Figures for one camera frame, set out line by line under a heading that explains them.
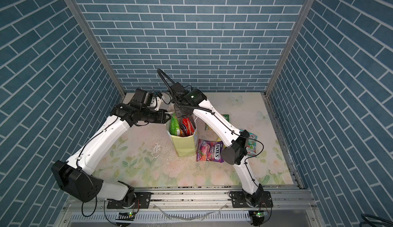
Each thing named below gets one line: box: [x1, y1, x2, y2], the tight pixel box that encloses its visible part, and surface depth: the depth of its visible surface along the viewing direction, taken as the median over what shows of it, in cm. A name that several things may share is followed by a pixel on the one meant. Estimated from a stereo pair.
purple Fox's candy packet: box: [195, 138, 225, 164], surface depth 88 cm
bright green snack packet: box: [169, 112, 181, 136], surface depth 79 cm
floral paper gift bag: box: [165, 119, 198, 157], surface depth 79 cm
